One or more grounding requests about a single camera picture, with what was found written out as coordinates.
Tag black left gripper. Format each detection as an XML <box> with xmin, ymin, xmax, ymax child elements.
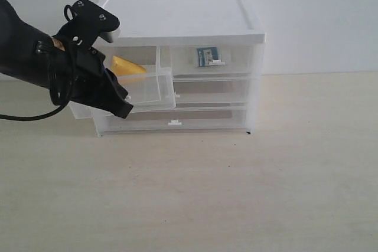
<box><xmin>53</xmin><ymin>42</ymin><xmax>133</xmax><ymax>119</ymax></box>

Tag yellow sponge block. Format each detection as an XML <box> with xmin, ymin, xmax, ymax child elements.
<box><xmin>110</xmin><ymin>55</ymin><xmax>147</xmax><ymax>84</ymax></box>

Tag white blue labelled bottle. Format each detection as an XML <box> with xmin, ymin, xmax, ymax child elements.
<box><xmin>196</xmin><ymin>47</ymin><xmax>225</xmax><ymax>68</ymax></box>

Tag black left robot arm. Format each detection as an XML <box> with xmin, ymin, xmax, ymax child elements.
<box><xmin>1</xmin><ymin>0</ymin><xmax>133</xmax><ymax>122</ymax></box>

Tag clear bottom wide drawer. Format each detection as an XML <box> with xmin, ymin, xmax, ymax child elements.
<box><xmin>93</xmin><ymin>106</ymin><xmax>254</xmax><ymax>136</ymax></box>

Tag clear wide drawer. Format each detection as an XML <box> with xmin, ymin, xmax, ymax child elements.
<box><xmin>93</xmin><ymin>106</ymin><xmax>254</xmax><ymax>136</ymax></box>
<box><xmin>174</xmin><ymin>80</ymin><xmax>255</xmax><ymax>104</ymax></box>

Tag white plastic drawer cabinet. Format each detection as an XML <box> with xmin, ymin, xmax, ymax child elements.
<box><xmin>88</xmin><ymin>0</ymin><xmax>268</xmax><ymax>138</ymax></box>

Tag clear middle wide drawer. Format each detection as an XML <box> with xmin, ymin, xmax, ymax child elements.
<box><xmin>174</xmin><ymin>80</ymin><xmax>255</xmax><ymax>104</ymax></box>

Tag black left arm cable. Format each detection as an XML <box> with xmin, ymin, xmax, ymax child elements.
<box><xmin>0</xmin><ymin>39</ymin><xmax>80</xmax><ymax>120</ymax></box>

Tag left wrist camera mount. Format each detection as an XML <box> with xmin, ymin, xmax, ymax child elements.
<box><xmin>54</xmin><ymin>0</ymin><xmax>120</xmax><ymax>52</ymax></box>

